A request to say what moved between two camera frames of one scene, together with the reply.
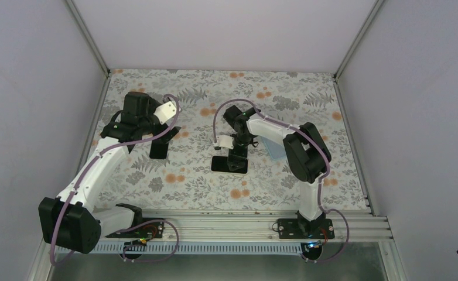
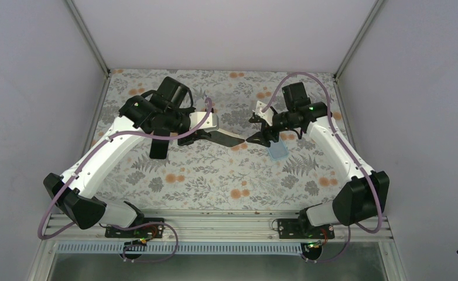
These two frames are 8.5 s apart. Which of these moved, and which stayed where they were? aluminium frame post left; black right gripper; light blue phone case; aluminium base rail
Moved: black right gripper
Stayed: aluminium frame post left; light blue phone case; aluminium base rail
